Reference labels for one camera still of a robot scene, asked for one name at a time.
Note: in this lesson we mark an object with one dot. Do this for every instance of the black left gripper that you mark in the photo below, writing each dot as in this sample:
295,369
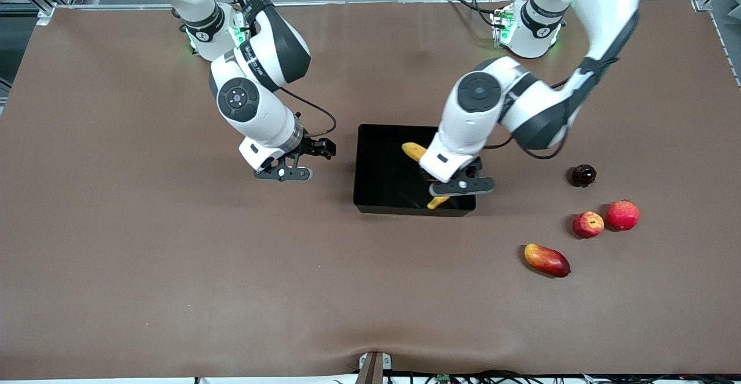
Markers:
473,169

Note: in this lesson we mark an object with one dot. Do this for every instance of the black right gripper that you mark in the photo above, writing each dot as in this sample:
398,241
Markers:
313,147

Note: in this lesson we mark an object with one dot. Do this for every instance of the yellow banana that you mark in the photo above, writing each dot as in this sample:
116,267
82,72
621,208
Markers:
414,151

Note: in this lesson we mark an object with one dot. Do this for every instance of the black plastic box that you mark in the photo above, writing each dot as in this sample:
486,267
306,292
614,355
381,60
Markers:
382,175

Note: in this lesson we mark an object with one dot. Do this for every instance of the red apple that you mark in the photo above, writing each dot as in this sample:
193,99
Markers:
622,216
587,225

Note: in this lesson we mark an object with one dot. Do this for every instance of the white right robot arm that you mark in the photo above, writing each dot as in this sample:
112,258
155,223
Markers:
255,112

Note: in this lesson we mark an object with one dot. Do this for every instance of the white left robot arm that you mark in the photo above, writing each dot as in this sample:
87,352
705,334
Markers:
602,2

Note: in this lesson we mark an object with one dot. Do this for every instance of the dark purple plum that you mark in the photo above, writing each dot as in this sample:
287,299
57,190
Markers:
583,175

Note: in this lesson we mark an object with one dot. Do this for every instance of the red yellow mango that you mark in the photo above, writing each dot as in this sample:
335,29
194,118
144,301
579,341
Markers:
547,260

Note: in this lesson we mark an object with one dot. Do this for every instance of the brown table mat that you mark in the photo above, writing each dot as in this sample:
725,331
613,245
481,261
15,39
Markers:
231,256

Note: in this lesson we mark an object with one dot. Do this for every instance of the metal table edge rail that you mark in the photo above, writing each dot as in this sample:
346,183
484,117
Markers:
376,2

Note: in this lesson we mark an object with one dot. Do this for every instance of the metal table edge bracket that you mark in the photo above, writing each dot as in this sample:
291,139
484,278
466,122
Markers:
373,369

